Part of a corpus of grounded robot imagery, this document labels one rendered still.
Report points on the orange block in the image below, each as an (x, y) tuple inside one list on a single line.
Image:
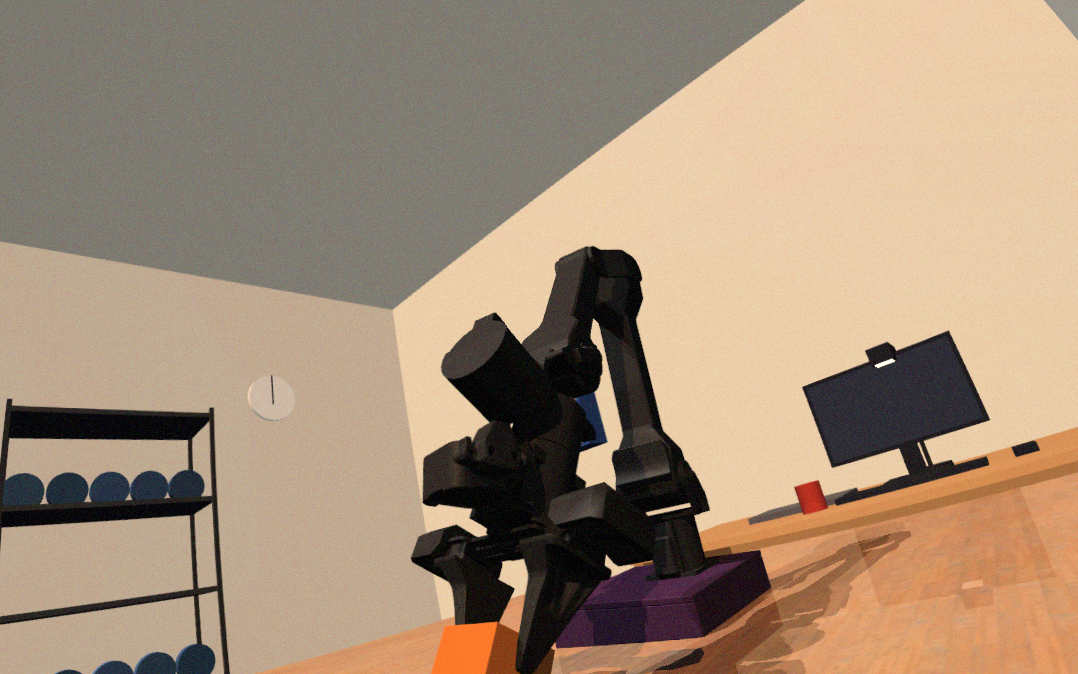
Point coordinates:
[(484, 648)]

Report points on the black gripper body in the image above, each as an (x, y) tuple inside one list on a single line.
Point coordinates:
[(596, 519)]

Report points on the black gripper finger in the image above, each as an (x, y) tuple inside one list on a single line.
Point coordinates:
[(560, 579), (478, 596)]

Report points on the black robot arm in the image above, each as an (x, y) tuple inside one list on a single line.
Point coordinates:
[(533, 386)]

